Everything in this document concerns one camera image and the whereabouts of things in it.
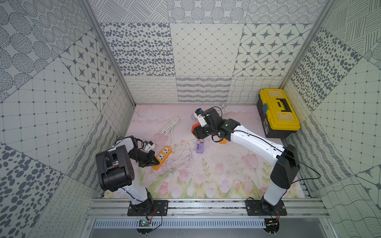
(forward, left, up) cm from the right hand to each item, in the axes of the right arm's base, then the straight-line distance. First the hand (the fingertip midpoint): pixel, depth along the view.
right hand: (201, 130), depth 83 cm
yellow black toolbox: (+13, -49, -2) cm, 51 cm away
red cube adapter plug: (-2, +4, +5) cm, 7 cm away
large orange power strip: (-9, +24, -16) cm, 30 cm away
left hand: (-13, +27, -15) cm, 34 cm away
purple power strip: (-1, 0, -16) cm, 16 cm away
